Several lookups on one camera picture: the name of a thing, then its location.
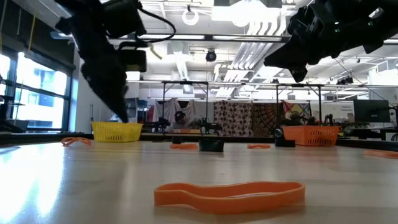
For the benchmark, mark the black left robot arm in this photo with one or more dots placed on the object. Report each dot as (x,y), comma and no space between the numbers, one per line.
(77,12)

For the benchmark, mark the dark mandala hanging cloth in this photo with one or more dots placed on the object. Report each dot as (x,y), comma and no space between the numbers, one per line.
(265,118)

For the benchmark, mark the round black ceiling camera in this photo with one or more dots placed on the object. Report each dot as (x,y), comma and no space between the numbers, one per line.
(211,56)

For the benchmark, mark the yellow plastic basket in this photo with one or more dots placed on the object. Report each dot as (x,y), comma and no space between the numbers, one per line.
(116,132)

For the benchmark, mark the black aluminium table frame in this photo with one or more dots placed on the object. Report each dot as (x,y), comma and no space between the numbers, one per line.
(242,139)

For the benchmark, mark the orange rubber band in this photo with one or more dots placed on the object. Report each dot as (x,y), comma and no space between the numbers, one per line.
(183,146)
(65,140)
(174,197)
(382,154)
(258,146)

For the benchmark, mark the black equipment stand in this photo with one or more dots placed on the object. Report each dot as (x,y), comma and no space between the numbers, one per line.
(9,124)

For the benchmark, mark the white paper sign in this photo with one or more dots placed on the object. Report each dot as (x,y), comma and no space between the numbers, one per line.
(345,108)

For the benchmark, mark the brown dotted hanging cloth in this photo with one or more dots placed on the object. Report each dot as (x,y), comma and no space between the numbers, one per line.
(233,118)

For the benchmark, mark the orange plastic basket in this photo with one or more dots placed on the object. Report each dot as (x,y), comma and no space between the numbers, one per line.
(311,136)

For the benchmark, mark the colourful geometric hanging cloth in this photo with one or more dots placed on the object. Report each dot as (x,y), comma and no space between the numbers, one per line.
(297,110)

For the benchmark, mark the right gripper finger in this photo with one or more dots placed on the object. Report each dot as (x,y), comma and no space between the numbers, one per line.
(295,56)
(299,74)

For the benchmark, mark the black metal rig stand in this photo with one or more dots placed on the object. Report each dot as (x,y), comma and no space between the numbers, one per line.
(319,105)
(163,102)

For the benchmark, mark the person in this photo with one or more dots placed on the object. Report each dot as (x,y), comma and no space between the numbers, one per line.
(180,118)

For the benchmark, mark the long ceiling light bar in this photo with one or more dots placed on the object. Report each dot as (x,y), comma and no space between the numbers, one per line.
(233,38)

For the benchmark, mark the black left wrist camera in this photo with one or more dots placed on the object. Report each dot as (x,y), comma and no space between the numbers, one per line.
(124,18)

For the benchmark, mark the black ceiling camera mount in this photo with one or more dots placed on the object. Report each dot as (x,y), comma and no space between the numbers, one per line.
(345,81)

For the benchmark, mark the large window black frame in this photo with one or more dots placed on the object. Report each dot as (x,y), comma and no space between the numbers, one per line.
(40,93)

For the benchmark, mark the black background robot arm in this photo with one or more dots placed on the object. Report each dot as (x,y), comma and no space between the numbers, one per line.
(161,124)
(211,127)

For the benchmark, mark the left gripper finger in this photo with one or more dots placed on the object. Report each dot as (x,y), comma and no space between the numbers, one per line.
(109,87)

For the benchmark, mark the white hanging cloth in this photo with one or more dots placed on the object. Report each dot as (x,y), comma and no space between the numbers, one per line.
(168,109)

